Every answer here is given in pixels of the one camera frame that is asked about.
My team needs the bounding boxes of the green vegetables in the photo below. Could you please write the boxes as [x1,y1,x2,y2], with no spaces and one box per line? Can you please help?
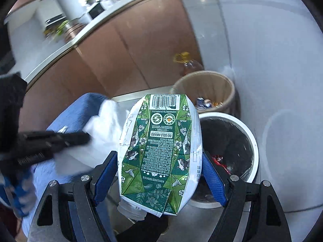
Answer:
[44,20,69,37]

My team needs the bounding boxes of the blue towel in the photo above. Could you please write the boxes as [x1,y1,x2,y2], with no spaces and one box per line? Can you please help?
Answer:
[20,93,119,242]

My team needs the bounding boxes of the beige waste bin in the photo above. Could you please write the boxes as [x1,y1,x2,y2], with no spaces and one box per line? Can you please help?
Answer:
[172,71,236,118]

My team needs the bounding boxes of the brown cooker pot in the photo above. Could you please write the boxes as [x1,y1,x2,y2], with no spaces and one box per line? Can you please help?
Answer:
[64,23,84,42]

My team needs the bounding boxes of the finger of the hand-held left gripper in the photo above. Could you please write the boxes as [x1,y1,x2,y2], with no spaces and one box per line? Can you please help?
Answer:
[23,130,91,155]

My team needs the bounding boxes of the purple candy wrapper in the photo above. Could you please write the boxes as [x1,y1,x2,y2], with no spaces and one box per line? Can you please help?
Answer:
[196,97,213,108]

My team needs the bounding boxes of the green white drink carton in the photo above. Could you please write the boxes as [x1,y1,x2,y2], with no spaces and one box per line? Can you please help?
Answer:
[117,94,203,220]

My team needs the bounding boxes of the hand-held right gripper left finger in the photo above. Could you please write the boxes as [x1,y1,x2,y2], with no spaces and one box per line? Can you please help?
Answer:
[26,151,119,242]

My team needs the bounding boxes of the white microwave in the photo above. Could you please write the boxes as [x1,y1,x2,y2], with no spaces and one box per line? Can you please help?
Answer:
[88,2,106,19]

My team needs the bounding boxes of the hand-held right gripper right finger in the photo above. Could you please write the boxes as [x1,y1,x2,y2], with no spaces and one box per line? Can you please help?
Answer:
[202,151,292,242]

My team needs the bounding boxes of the white waste bin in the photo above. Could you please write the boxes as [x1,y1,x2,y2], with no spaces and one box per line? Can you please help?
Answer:
[188,113,259,208]

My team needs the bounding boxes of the red snack wrapper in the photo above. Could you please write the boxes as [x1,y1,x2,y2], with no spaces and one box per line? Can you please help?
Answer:
[211,155,231,174]

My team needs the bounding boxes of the white tissue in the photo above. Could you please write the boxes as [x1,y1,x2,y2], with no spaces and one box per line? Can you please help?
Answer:
[54,99,132,177]

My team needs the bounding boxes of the brown kitchen base cabinet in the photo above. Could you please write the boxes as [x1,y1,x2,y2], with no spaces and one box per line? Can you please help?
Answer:
[24,0,205,99]

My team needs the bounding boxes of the person's left hand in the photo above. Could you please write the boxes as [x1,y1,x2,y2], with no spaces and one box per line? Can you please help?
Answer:
[0,169,34,217]

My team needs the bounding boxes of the cooking oil bottle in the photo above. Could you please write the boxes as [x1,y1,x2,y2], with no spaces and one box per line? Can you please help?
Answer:
[174,52,203,71]

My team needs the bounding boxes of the white kitchen countertop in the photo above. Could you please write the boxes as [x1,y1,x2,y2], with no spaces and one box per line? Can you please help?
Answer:
[15,0,178,85]

